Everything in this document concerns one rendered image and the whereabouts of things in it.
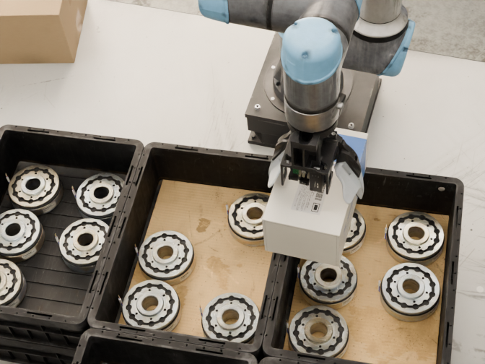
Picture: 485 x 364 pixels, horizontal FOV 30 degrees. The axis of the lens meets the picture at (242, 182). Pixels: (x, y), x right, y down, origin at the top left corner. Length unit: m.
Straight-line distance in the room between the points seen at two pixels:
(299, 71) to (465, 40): 2.11
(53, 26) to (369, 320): 1.02
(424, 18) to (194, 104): 1.38
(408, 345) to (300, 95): 0.59
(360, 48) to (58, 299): 0.74
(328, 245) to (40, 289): 0.60
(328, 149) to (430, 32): 1.96
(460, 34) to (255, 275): 1.76
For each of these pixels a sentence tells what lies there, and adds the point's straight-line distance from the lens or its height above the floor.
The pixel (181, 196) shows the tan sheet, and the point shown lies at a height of 0.83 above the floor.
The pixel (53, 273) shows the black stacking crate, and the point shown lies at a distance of 1.74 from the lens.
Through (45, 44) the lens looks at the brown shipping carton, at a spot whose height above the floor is 0.77.
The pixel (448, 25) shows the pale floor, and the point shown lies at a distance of 3.27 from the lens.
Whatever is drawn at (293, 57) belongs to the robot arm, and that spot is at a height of 1.45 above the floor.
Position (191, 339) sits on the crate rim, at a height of 0.93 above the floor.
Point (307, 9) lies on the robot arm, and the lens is 1.22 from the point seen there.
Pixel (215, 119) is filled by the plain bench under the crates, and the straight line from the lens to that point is 2.06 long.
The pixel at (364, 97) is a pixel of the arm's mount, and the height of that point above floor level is 0.80.
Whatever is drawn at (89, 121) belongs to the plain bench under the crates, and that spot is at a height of 0.70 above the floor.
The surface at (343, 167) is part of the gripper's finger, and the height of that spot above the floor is 1.18.
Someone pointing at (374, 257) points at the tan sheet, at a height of 0.83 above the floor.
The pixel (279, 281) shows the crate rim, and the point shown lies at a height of 0.93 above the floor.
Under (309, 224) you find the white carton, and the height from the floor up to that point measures 1.13.
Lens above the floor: 2.27
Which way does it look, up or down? 54 degrees down
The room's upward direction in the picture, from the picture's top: 7 degrees counter-clockwise
